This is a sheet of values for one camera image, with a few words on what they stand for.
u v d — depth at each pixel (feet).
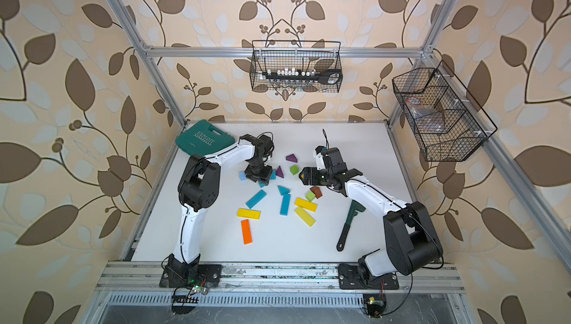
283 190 3.15
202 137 3.55
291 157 3.45
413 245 1.40
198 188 1.87
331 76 2.70
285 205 2.99
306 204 2.98
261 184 3.16
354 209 2.91
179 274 2.15
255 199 3.05
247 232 2.76
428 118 2.27
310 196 3.01
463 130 2.28
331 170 2.23
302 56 2.99
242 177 3.17
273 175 3.22
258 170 2.86
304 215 2.92
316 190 3.06
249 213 2.92
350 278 2.42
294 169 3.31
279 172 3.24
